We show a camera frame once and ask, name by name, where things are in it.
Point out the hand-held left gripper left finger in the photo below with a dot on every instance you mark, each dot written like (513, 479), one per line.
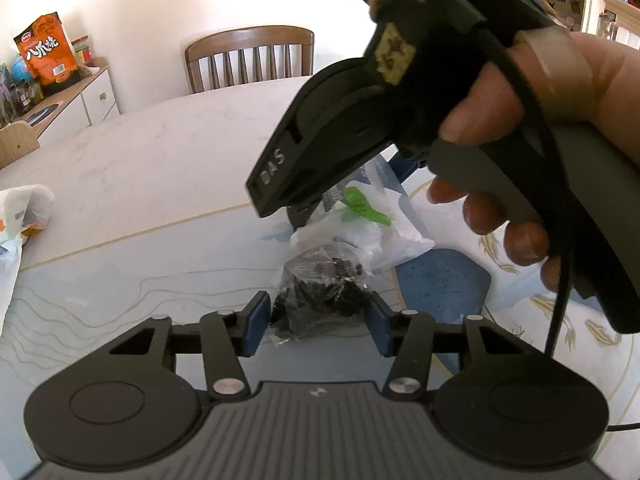
(257, 322)

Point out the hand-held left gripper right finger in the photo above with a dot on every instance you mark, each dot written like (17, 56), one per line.
(377, 327)

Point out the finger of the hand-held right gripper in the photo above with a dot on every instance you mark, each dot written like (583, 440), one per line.
(302, 216)
(405, 164)

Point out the plastic bag of dark dried fruit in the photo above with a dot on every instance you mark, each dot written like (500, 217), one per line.
(340, 260)

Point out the person's right hand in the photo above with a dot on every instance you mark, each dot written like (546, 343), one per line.
(560, 80)

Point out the dark wooden slatted chair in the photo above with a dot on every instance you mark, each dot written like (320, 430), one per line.
(250, 57)

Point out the printed fish table mat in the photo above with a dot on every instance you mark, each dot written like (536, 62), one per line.
(125, 280)

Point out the low white wooden side cabinet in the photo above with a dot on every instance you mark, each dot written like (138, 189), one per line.
(85, 95)

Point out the white wet wipes pack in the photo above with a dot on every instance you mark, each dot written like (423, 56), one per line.
(27, 210)

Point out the dark round pad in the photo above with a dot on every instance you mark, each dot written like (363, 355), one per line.
(41, 112)

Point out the light wooden chair back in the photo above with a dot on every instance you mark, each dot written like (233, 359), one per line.
(17, 142)

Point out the orange snack bag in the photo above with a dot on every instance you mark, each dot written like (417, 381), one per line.
(50, 55)

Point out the small blue globe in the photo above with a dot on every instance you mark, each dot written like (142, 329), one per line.
(21, 67)

